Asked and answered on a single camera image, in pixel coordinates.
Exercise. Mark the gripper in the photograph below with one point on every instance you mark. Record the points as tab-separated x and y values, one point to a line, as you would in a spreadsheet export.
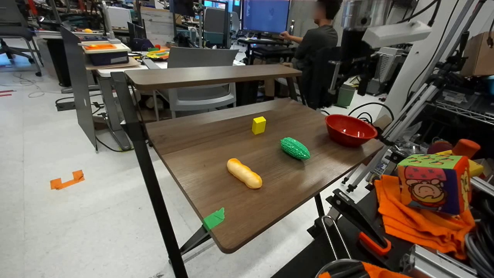
353	44

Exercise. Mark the red bowl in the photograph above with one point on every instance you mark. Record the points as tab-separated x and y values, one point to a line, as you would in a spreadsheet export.
349	131

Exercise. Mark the grey computer tower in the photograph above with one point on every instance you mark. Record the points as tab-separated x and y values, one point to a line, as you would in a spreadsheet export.
386	69

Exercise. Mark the green bin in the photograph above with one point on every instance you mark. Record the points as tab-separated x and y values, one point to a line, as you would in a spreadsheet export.
345	95

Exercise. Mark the stand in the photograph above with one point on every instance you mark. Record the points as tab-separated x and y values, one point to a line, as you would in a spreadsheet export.
405	116

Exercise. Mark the person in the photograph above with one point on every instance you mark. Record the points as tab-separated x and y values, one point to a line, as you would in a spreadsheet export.
316	42

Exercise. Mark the green toy gourd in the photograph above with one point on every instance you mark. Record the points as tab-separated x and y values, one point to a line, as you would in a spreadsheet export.
295	148

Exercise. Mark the dark red toy ball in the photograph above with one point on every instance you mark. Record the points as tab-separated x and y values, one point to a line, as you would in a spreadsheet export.
439	147

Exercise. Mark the yellow block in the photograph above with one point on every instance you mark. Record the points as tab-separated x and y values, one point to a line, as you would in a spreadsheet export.
258	126

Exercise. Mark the cardboard box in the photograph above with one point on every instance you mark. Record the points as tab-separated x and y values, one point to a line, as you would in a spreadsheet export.
478	54

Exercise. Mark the monitor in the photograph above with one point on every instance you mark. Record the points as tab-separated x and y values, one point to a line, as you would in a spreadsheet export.
265	15

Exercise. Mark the orange toy cylinder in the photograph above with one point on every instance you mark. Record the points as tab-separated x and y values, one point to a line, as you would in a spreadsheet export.
466	148

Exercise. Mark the colourful plush cube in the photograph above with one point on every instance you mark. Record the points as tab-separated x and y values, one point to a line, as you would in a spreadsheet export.
430	185

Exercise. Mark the black clamp with orange grip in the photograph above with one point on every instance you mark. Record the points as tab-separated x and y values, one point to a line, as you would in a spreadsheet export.
362	224

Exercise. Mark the yellow toy bread loaf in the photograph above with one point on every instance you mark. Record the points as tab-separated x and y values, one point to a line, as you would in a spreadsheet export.
244	173

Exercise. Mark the orange cloth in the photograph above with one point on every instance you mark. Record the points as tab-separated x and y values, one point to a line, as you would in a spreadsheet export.
413	227

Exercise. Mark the grey office chair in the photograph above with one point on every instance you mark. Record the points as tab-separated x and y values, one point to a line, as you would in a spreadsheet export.
200	77

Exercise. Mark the green tape piece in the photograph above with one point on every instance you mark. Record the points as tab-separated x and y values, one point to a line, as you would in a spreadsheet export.
213	219

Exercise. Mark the box with orange tray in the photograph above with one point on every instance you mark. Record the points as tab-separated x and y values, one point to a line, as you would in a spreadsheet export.
105	52

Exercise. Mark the black panel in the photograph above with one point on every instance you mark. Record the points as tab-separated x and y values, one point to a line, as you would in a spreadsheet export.
79	88

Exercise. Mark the black office chair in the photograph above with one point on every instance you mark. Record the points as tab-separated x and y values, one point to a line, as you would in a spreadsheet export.
15	27

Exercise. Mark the aluminium rail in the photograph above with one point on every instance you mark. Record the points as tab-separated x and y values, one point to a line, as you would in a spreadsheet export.
436	264

